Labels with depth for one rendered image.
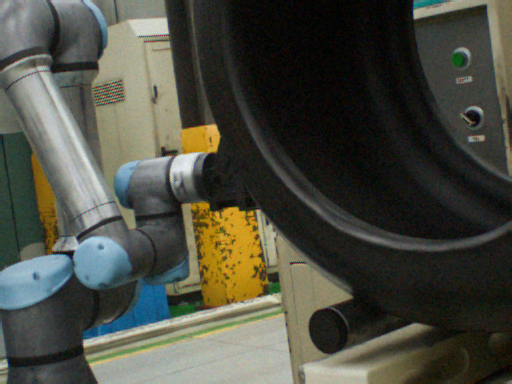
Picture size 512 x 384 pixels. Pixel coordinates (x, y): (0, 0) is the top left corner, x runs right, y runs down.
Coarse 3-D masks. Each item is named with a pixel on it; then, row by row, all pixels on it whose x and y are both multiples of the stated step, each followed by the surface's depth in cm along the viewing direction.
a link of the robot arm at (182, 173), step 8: (200, 152) 157; (176, 160) 156; (184, 160) 155; (192, 160) 155; (176, 168) 155; (184, 168) 154; (192, 168) 154; (176, 176) 155; (184, 176) 154; (192, 176) 154; (176, 184) 154; (184, 184) 154; (192, 184) 154; (176, 192) 156; (184, 192) 155; (192, 192) 154; (184, 200) 157; (192, 200) 156; (200, 200) 156
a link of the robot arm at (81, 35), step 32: (64, 0) 163; (64, 32) 160; (96, 32) 167; (64, 64) 162; (96, 64) 167; (64, 96) 164; (96, 128) 168; (96, 160) 166; (64, 224) 166; (128, 288) 168; (96, 320) 163
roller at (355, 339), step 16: (336, 304) 101; (352, 304) 101; (320, 320) 99; (336, 320) 98; (352, 320) 99; (368, 320) 101; (384, 320) 102; (400, 320) 104; (320, 336) 100; (336, 336) 98; (352, 336) 99; (368, 336) 101; (336, 352) 99
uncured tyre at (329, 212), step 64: (256, 0) 115; (320, 0) 123; (384, 0) 123; (256, 64) 115; (320, 64) 123; (384, 64) 124; (256, 128) 101; (320, 128) 119; (384, 128) 124; (448, 128) 122; (256, 192) 102; (320, 192) 113; (384, 192) 119; (448, 192) 120; (320, 256) 98; (384, 256) 92; (448, 256) 87; (448, 320) 92
